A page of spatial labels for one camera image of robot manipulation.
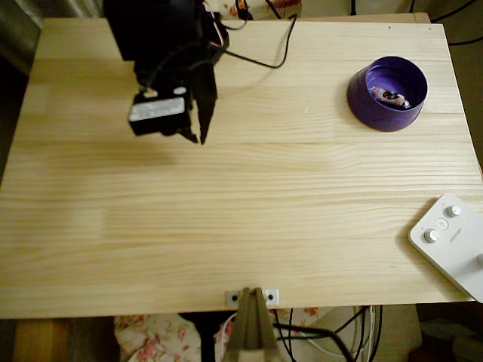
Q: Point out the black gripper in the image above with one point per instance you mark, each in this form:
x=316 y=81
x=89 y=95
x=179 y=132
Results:
x=204 y=99

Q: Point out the small pink object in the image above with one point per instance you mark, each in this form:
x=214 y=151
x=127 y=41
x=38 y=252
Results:
x=390 y=97

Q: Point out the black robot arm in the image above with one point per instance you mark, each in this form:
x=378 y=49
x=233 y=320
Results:
x=151 y=26

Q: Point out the purple plastic bowl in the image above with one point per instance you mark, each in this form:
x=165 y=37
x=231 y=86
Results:
x=377 y=117

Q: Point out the floral patterned cloth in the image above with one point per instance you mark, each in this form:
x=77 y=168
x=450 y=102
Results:
x=158 y=339
x=288 y=4

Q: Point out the grey fabric drape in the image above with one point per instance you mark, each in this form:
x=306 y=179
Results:
x=15 y=30

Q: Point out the tan clamp stand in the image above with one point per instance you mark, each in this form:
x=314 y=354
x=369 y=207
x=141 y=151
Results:
x=251 y=328

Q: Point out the black table leg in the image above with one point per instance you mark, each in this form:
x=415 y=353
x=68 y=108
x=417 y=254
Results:
x=205 y=343

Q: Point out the white device with knobs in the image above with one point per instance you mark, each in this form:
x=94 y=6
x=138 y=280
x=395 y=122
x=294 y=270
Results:
x=456 y=249

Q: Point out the white bracket plate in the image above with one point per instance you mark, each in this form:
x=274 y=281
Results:
x=230 y=298

